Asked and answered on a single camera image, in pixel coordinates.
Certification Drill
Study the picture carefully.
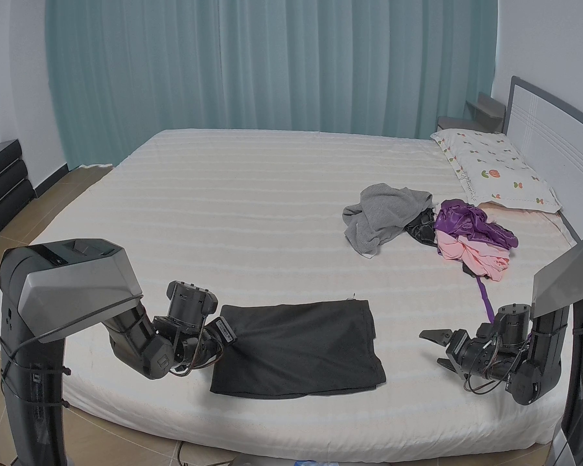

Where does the black chest of drawers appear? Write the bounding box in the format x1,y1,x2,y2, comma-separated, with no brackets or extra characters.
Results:
0,139,35,253

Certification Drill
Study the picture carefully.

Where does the blue-green curtain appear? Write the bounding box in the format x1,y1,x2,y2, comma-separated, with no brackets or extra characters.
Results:
219,0,496,139
46,0,229,168

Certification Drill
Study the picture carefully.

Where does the bed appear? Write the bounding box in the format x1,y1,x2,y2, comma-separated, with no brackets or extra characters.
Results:
0,76,583,464

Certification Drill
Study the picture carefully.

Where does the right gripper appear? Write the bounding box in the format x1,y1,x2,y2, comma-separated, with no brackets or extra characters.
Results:
419,328,497,380

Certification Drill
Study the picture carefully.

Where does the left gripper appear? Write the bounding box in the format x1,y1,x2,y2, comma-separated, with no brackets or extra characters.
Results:
187,317,238,368

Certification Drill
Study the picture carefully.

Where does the black T-shirt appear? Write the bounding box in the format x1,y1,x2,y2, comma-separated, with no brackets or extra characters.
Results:
210,299,387,400

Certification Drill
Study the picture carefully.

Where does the grey garment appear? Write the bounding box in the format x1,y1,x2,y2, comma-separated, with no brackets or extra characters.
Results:
342,183,434,260

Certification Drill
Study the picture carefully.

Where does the black lace garment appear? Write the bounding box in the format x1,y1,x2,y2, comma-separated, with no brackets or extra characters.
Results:
405,208,440,247

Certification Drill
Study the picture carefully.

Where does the white printed pillow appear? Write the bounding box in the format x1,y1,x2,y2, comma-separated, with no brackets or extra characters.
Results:
430,128,563,212

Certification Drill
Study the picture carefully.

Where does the grey bedside table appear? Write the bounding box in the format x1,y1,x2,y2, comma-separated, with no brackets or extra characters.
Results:
436,91,507,132

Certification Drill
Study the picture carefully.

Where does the pink garment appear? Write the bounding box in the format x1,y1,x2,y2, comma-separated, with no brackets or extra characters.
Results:
437,231,510,282

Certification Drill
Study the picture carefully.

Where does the purple garment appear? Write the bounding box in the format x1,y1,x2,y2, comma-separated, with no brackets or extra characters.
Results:
434,199,520,325

